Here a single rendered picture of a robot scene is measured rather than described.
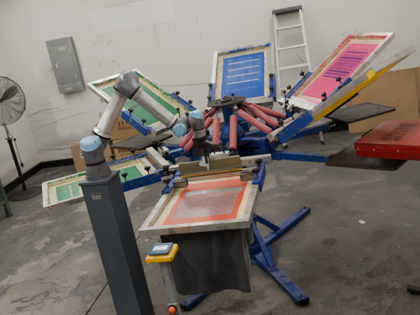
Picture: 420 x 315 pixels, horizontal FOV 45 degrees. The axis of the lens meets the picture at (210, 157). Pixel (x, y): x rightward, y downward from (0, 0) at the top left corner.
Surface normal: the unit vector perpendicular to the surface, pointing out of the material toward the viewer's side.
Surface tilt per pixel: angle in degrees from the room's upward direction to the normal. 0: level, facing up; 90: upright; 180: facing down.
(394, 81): 82
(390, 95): 78
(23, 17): 90
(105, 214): 90
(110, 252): 90
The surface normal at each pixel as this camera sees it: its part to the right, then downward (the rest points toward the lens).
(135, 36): -0.19, 0.32
